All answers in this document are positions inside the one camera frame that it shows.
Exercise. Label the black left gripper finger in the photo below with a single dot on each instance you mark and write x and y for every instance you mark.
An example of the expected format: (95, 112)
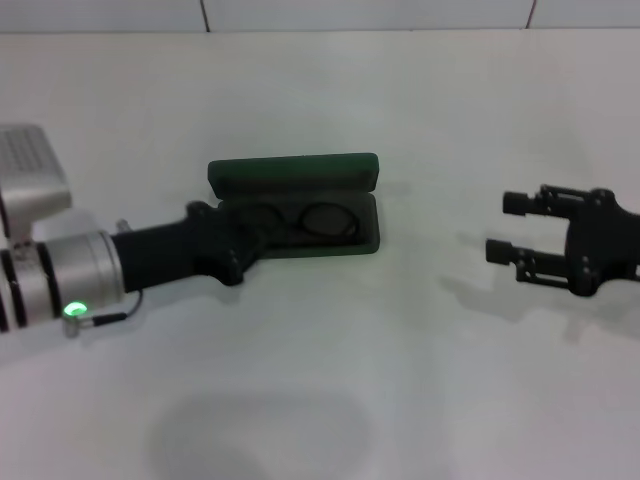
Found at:
(255, 222)
(267, 247)

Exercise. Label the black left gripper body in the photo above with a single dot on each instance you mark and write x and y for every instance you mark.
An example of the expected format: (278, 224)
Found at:
(175, 250)

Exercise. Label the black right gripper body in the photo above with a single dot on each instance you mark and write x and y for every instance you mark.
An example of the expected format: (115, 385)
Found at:
(605, 245)

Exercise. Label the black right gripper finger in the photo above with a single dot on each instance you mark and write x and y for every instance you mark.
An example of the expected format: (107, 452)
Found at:
(500, 251)
(515, 203)

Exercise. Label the black glasses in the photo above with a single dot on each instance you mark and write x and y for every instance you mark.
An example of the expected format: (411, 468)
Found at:
(327, 220)

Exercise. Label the green glasses case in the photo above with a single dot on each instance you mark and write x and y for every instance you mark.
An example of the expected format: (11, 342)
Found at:
(300, 172)

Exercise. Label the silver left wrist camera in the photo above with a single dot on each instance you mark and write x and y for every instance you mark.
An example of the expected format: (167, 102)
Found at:
(30, 170)

